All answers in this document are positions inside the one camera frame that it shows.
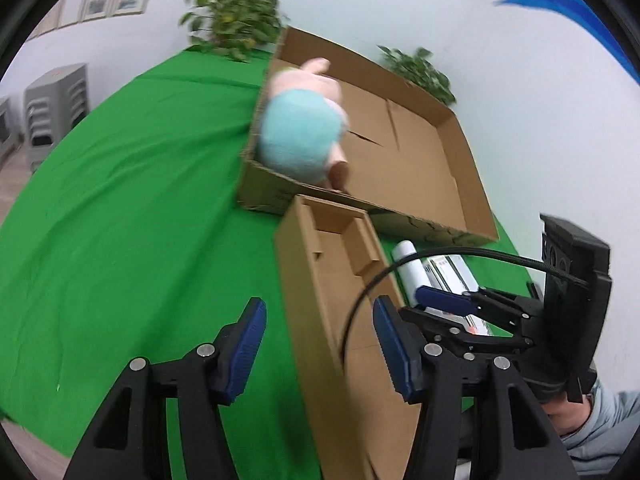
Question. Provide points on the green table cloth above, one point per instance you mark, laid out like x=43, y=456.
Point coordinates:
x=128, y=241

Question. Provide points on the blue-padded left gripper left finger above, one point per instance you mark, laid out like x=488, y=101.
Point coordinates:
x=237, y=345

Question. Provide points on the large open cardboard box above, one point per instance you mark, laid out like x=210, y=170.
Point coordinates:
x=410, y=165

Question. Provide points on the pink pig plush toy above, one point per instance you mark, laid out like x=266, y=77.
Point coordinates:
x=303, y=124

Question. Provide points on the stacked grey plastic stools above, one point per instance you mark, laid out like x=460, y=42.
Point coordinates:
x=54, y=104

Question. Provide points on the green white package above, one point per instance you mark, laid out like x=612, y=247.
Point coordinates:
x=451, y=274

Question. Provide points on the long narrow cardboard tray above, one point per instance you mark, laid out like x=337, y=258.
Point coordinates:
x=362, y=428

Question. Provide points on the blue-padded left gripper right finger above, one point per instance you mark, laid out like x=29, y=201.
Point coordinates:
x=402, y=345

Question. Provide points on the leafy potted plant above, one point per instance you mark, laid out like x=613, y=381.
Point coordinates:
x=418, y=69
x=232, y=28

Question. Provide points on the person's right hand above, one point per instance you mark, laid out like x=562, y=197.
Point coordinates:
x=567, y=417

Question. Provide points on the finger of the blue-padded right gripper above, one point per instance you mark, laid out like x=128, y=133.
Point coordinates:
x=444, y=301

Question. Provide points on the white hair dryer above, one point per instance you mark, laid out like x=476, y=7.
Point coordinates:
x=412, y=275

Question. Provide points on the grey sleeved right forearm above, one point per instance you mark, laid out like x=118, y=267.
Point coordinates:
x=601, y=441

